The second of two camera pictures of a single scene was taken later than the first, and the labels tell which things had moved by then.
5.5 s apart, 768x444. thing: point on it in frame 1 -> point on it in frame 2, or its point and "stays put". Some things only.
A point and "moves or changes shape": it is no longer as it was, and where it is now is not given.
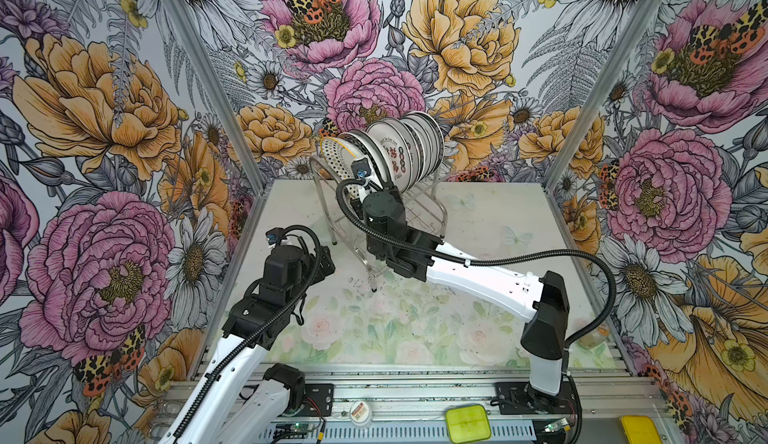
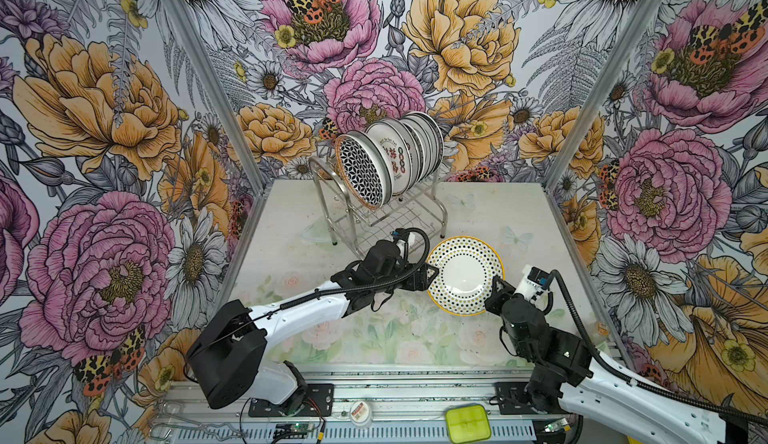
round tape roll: (361, 413) stays put
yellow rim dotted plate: (338, 154) moves or changes shape
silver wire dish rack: (424, 204) stays put
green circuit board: (301, 427) stays put
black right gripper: (396, 192) -> (495, 301)
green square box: (468, 424) stays put
